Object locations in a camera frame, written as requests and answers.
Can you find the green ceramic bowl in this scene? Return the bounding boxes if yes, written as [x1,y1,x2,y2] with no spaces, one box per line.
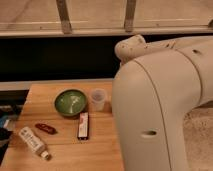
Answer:
[54,89,87,117]

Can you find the black and white eraser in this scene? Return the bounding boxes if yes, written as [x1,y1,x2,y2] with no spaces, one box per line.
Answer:
[77,112,89,140]

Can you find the clear plastic cup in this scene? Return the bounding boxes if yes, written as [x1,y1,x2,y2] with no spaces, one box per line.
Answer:
[90,88,107,111]

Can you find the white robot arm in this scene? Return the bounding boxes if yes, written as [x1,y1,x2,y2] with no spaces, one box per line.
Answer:
[111,35,213,171]

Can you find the dark items at left edge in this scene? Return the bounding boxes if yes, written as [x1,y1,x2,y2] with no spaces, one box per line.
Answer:
[0,106,15,164]

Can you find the white tube bottle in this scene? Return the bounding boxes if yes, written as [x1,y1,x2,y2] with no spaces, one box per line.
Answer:
[19,127,51,160]

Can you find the wooden table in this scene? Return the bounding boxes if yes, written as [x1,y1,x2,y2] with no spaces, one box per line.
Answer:
[0,81,123,171]

